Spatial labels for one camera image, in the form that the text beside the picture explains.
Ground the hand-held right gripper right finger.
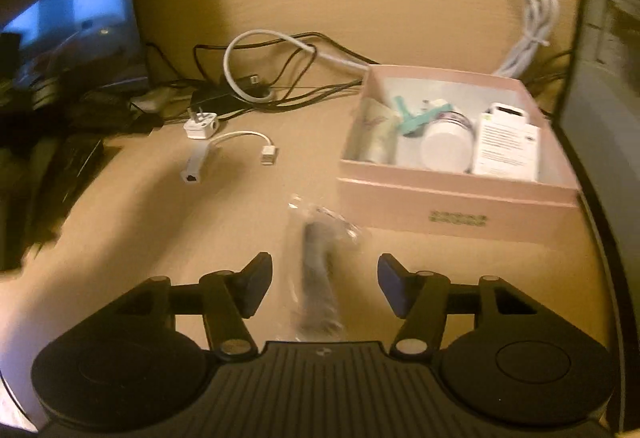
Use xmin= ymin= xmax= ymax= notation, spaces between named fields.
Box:
xmin=377 ymin=253 xmax=540 ymax=361

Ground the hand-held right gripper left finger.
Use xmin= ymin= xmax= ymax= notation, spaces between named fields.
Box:
xmin=120 ymin=251 xmax=274 ymax=361

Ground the clear bag with dark item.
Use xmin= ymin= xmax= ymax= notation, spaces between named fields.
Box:
xmin=283 ymin=192 xmax=365 ymax=340

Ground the pink cardboard box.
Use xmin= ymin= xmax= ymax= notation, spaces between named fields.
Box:
xmin=336 ymin=64 xmax=582 ymax=247

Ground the white round jar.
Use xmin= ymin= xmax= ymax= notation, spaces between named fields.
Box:
xmin=419 ymin=111 xmax=477 ymax=175

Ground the cream squeeze tube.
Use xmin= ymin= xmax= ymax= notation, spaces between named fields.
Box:
xmin=356 ymin=97 xmax=402 ymax=165

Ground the teal plastic clip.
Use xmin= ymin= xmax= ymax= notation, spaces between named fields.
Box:
xmin=392 ymin=95 xmax=455 ymax=139

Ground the white packaged box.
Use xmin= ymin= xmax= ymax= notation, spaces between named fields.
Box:
xmin=471 ymin=101 xmax=545 ymax=183

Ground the white usb ethernet adapter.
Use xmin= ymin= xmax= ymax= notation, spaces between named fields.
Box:
xmin=179 ymin=130 xmax=280 ymax=185

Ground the white plug adapter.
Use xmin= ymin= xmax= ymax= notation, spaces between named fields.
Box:
xmin=183 ymin=106 xmax=222 ymax=141

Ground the black keyboard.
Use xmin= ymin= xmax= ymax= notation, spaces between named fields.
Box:
xmin=42 ymin=134 xmax=107 ymax=221

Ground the computer monitor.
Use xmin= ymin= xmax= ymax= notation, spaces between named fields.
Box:
xmin=0 ymin=0 xmax=147 ymax=92

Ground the black cable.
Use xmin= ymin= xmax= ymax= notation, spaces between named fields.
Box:
xmin=192 ymin=32 xmax=366 ymax=111

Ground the thick white cable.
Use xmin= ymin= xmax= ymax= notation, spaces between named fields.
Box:
xmin=223 ymin=30 xmax=372 ymax=105

